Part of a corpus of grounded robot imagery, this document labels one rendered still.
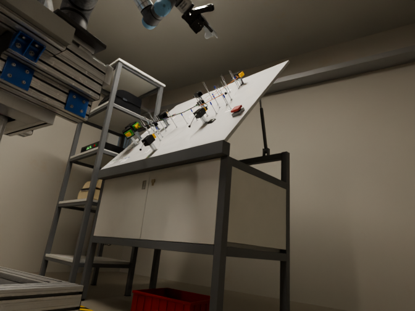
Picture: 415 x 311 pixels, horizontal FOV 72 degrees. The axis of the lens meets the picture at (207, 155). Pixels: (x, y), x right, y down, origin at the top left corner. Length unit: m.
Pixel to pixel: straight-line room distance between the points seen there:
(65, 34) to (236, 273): 2.81
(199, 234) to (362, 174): 2.09
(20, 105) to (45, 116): 0.10
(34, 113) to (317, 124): 2.75
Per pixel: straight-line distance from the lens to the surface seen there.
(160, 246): 1.54
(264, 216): 1.54
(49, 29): 1.14
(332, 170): 3.16
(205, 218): 1.34
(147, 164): 1.72
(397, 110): 3.33
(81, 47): 1.35
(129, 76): 2.83
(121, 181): 2.00
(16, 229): 3.61
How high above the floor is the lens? 0.37
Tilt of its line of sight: 18 degrees up
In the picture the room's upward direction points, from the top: 5 degrees clockwise
